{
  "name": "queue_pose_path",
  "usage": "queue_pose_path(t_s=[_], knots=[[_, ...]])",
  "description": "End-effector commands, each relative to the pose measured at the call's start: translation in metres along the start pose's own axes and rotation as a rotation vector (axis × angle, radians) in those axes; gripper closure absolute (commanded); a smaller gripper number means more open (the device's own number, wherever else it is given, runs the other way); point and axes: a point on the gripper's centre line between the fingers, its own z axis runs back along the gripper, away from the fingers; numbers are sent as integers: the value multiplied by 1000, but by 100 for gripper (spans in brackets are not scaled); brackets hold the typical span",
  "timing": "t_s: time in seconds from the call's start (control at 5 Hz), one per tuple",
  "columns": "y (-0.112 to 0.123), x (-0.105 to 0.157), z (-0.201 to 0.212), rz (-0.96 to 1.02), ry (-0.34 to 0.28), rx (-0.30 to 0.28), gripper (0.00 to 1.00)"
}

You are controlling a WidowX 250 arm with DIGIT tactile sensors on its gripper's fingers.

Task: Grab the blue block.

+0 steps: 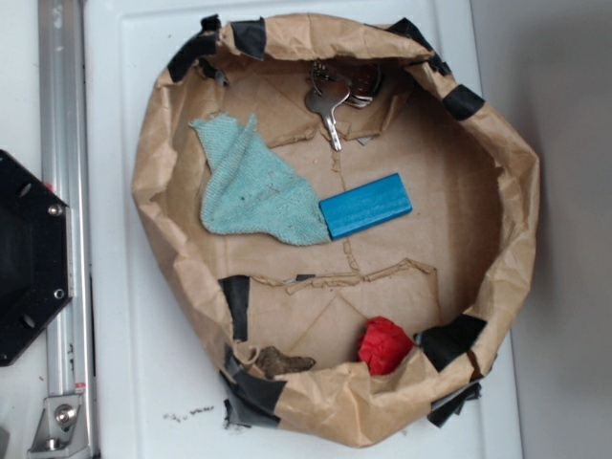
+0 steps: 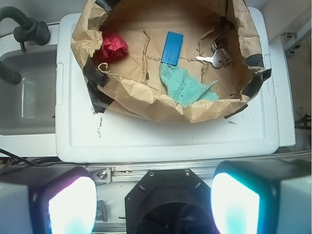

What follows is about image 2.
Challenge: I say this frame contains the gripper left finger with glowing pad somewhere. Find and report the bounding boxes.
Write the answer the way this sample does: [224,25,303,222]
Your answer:
[0,166,97,234]

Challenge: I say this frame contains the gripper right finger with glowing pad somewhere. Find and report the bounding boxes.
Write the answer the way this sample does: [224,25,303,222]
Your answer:
[211,160,312,234]

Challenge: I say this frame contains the blue rectangular block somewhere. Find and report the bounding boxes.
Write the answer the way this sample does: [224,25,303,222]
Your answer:
[161,31,183,66]

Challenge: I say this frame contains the white plastic cooler lid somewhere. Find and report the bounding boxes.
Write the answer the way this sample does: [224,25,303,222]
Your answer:
[55,13,280,163]

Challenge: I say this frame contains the white plastic sink basin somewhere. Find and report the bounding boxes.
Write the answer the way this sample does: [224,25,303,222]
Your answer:
[0,45,57,136]

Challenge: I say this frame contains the teal knitted cloth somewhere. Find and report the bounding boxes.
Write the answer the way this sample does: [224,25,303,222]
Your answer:
[159,63,219,108]

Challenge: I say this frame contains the silver key bunch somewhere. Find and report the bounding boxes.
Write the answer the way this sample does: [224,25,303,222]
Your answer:
[195,36,234,68]

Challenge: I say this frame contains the red crumpled paper ball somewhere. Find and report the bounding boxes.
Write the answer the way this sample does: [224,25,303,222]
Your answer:
[97,31,129,63]

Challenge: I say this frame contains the brown paper bag tray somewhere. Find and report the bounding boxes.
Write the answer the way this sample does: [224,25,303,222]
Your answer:
[71,0,272,123]

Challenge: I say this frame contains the black cables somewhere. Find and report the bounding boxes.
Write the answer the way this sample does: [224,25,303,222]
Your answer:
[0,148,61,174]

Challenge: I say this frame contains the aluminium extrusion rail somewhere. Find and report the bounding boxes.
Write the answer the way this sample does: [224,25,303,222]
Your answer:
[87,150,312,185]

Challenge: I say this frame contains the black hose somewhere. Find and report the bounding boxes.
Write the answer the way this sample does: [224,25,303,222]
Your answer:
[0,60,22,86]

